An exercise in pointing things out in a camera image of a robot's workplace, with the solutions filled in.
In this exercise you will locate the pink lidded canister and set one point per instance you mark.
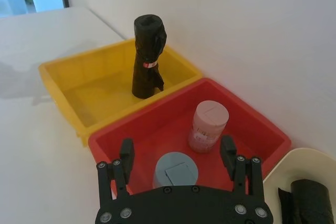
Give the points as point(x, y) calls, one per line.
point(208, 127)

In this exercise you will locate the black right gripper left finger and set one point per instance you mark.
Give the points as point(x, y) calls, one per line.
point(126, 159)

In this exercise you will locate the yellow plastic bin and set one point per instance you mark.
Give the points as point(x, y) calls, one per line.
point(86, 95)

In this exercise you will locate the blue-grey lidded canister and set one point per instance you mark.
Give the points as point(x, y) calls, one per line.
point(176, 171)

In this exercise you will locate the red plastic bin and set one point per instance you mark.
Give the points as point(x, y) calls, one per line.
point(157, 127)

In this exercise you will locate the black bag roll with band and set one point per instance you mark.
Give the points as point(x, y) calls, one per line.
point(145, 72)

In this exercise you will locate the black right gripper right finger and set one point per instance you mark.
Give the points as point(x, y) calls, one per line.
point(229, 155)

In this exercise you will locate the white plastic bin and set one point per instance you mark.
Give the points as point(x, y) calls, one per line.
point(294, 166)

